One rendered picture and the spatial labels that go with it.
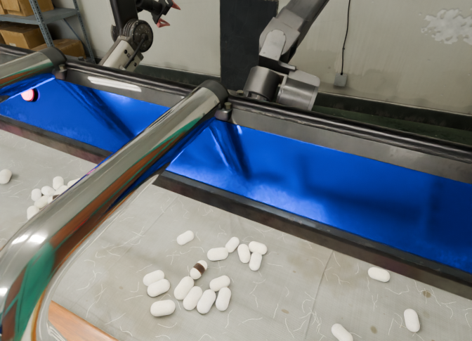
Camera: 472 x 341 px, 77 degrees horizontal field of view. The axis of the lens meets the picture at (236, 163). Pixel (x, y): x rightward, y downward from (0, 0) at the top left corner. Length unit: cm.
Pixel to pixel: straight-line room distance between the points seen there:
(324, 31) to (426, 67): 73
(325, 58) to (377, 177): 226
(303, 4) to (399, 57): 186
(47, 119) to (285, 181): 21
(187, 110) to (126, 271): 43
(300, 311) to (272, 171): 35
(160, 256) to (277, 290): 21
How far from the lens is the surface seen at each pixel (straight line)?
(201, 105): 18
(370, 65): 244
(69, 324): 53
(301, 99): 53
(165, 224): 61
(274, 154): 19
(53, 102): 30
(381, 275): 57
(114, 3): 118
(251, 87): 53
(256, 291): 52
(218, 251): 53
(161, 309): 50
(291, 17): 59
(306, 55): 244
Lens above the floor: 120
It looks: 40 degrees down
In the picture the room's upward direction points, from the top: straight up
